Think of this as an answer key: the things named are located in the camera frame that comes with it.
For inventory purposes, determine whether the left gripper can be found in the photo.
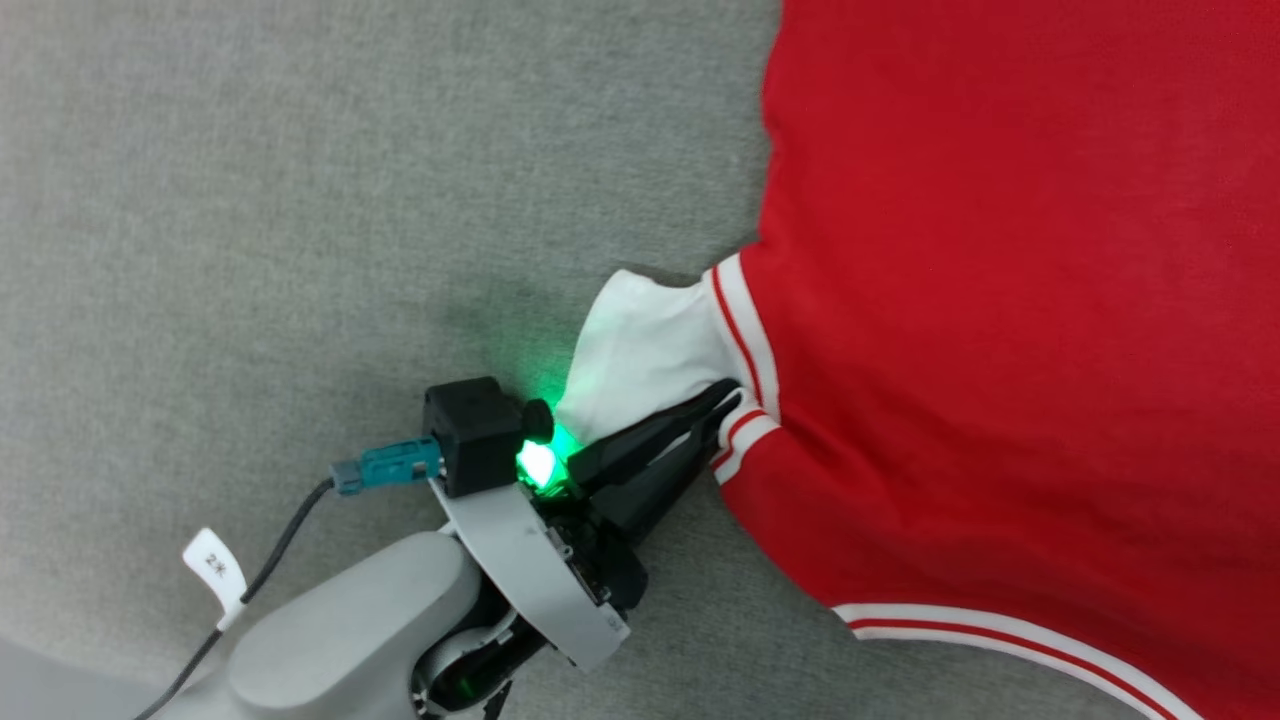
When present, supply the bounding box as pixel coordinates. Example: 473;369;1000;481
435;377;744;671

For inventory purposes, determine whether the red shirt with white trim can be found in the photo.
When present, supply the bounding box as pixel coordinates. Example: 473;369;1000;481
553;0;1280;720

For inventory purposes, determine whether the white cable label tag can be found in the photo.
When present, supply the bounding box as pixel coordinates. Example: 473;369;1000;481
182;528;248;631

